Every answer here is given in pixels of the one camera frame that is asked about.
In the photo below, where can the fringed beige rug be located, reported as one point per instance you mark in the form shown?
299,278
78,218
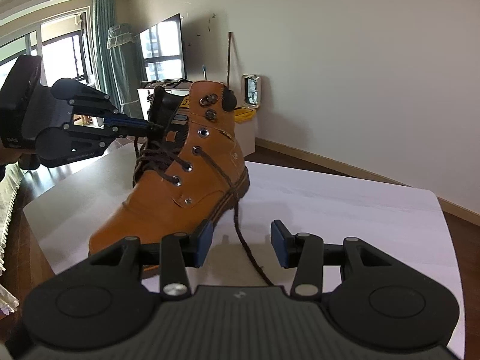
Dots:
7,232

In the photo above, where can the large glass window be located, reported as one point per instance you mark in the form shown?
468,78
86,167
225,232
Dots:
60,52

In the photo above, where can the teal window curtain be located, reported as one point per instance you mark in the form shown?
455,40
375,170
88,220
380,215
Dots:
108,52

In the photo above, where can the white bin with yellow bag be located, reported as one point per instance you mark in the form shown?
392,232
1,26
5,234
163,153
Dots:
247,135

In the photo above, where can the wooden stick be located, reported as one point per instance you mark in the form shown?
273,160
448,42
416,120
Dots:
230,60

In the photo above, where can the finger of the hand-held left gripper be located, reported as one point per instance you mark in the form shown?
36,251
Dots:
127,121
123,133

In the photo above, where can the dark brown shoelace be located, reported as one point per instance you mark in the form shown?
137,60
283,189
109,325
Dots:
243,240

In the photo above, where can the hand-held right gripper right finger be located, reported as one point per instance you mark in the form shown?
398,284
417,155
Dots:
278,243

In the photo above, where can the air conditioner with green cover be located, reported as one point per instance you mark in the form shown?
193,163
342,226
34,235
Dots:
125,75

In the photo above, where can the white wooden TV cabinet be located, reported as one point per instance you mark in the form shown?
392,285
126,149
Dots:
176,95

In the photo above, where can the tan leather boot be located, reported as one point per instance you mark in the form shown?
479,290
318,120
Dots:
180,195

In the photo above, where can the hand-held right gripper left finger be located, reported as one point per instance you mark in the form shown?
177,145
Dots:
204,243

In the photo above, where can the flat screen television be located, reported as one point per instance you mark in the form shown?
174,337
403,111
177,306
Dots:
165,48

